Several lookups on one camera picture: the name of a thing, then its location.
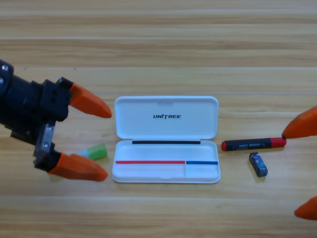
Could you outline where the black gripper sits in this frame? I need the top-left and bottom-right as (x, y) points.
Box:
(0, 73), (113, 182)

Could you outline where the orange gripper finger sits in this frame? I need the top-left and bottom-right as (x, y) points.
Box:
(294, 196), (317, 221)
(281, 105), (317, 140)

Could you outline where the green highlighter pen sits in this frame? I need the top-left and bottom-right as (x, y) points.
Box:
(74, 143), (108, 161)

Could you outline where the red and black marker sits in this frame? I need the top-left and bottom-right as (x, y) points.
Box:
(221, 137), (287, 152)

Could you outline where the white Unitree pencil case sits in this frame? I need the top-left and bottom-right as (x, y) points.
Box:
(111, 96), (221, 184)

